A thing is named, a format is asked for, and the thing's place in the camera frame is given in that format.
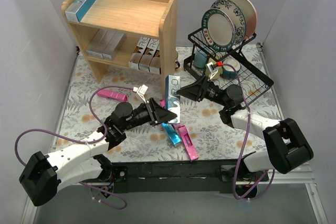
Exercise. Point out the floral table mat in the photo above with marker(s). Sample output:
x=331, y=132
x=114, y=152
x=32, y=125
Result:
x=211, y=138

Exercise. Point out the pink toothpaste box front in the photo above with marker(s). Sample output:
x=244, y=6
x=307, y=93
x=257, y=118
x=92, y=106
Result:
x=190, y=148

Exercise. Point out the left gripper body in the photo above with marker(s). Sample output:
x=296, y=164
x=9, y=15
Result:
x=152, y=112

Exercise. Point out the brown silver RO toothpaste box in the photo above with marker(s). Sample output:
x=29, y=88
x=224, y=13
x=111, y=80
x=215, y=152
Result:
x=155, y=64

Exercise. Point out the teal and white bowl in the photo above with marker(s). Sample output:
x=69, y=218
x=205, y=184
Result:
x=231, y=68

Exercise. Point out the black wire dish rack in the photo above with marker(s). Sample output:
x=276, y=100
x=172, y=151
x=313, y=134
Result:
x=254, y=82

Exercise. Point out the pink toothpaste box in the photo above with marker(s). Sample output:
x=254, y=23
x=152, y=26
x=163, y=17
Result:
x=190, y=148
x=162, y=103

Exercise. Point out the light blue mug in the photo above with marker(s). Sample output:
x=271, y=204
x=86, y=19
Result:
x=200, y=58

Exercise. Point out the white toothpaste box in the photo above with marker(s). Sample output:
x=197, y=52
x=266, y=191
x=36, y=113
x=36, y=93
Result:
x=114, y=45

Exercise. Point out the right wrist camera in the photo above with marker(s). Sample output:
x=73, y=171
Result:
x=214, y=69

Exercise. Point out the beige and pink plate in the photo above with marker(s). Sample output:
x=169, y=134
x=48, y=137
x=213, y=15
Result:
x=250, y=15

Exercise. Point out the silver Protefix toothpaste box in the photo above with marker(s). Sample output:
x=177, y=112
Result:
x=100, y=47

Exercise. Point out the silver blue RO toothpaste box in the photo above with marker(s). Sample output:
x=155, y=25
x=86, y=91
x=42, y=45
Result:
x=77, y=9

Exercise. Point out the green rimmed white plate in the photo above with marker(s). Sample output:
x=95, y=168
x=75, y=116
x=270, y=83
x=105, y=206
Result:
x=218, y=30

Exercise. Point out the silver black RO toothpaste box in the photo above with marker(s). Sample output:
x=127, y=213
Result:
x=138, y=53

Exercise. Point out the yellow green mug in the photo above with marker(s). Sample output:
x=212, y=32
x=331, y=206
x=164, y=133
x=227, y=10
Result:
x=213, y=75

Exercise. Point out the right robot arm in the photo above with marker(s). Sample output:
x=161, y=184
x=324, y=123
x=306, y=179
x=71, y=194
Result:
x=286, y=146

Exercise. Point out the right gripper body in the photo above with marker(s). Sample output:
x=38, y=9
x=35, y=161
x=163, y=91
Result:
x=203, y=91

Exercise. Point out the wooden two-tier shelf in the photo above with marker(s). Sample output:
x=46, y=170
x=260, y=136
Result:
x=137, y=18

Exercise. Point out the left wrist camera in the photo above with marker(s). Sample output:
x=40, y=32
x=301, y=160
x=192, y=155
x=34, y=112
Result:
x=141, y=91

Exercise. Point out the cyan toothpaste box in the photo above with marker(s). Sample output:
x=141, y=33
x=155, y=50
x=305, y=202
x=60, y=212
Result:
x=172, y=99
x=172, y=134

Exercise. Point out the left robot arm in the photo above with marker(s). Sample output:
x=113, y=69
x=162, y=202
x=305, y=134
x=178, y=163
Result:
x=45, y=175

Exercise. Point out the pink toothpaste box centre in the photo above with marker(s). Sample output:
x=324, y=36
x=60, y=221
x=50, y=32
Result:
x=162, y=103

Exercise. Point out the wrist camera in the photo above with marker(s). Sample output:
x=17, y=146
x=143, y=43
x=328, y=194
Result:
x=141, y=91
x=214, y=69

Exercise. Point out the blue floral patterned plate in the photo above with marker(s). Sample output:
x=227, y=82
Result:
x=236, y=16

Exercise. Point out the magenta toothpaste box far left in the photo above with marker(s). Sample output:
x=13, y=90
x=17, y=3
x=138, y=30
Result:
x=108, y=94

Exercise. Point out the dark striped toothpaste box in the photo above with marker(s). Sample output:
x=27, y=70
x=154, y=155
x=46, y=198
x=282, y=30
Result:
x=148, y=54

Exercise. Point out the yellow mug behind shelf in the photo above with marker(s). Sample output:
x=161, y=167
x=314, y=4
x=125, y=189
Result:
x=177, y=63

